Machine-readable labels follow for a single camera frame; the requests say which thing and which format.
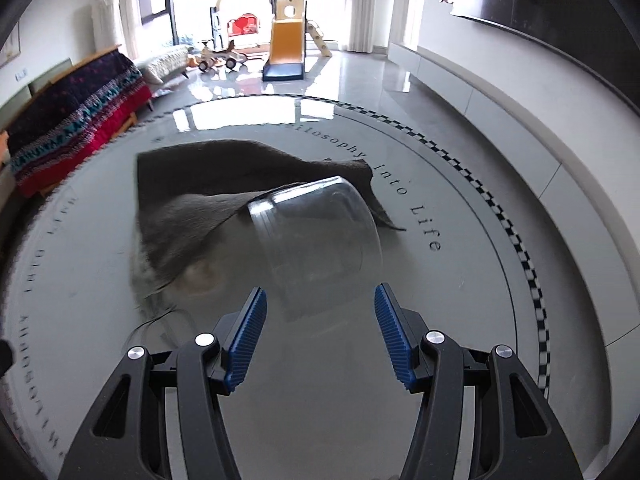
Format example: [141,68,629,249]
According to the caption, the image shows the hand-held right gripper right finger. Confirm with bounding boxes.
[374,282,585,480]

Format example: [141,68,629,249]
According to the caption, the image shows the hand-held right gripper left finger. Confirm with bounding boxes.
[59,286,268,480]

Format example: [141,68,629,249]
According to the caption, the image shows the clear glass jar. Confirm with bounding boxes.
[247,176,383,322]

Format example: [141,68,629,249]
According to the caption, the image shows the grey cloth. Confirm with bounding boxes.
[131,140,407,311]

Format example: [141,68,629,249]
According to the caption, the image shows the long white cabinet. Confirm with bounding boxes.
[387,42,640,321]

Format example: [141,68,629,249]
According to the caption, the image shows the ride-on airplane toy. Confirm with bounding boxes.
[192,40,251,73]

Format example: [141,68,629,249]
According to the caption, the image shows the dark red patterned blanket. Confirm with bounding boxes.
[7,51,152,198]

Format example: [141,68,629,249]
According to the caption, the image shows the white cushioned bench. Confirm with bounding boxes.
[135,45,193,85]

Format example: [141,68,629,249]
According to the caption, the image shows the orange white toy slide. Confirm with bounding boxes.
[262,0,333,82]

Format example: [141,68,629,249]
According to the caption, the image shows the red toy playhouse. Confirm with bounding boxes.
[210,0,276,53]

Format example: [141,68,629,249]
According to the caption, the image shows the white curtain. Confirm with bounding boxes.
[345,0,393,53]
[112,0,143,58]

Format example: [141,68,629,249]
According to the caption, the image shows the white covered floor unit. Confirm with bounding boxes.
[92,0,125,56]

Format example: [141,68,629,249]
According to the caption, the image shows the dark wall television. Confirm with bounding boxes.
[450,0,640,61]

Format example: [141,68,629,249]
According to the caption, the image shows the framed wall picture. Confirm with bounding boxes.
[0,22,21,68]

